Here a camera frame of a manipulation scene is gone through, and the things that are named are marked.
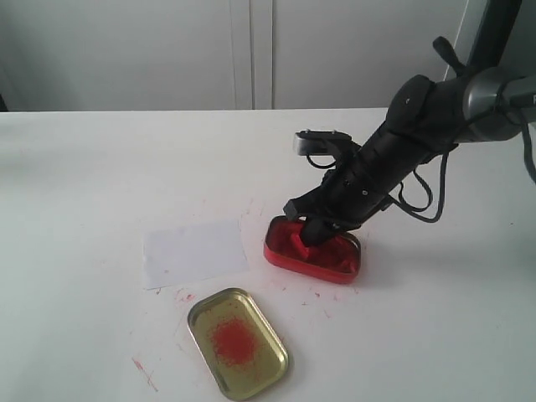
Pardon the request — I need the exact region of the gold tin lid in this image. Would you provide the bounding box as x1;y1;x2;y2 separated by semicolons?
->
188;287;289;401

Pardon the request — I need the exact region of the white paper sheet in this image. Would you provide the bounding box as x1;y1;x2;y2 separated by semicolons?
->
143;219;248;290

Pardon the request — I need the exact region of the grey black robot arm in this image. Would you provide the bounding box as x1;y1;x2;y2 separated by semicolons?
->
284;68;535;246

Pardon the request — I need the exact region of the dark vertical post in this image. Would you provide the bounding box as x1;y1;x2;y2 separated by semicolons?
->
452;0;535;76

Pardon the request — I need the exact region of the white cabinet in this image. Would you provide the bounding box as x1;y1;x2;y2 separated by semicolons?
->
1;1;486;111

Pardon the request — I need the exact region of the red plastic stamp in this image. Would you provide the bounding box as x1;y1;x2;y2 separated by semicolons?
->
290;233;311;261

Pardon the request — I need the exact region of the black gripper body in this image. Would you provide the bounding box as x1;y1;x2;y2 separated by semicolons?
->
283;169;398;229

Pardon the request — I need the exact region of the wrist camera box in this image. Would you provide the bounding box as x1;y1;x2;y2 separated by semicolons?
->
293;130;353;157

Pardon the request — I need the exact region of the red ink pad tin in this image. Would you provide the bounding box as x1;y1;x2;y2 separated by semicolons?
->
264;216;361;285

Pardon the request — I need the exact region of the black cable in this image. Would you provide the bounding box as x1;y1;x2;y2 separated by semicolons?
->
305;35;536;225

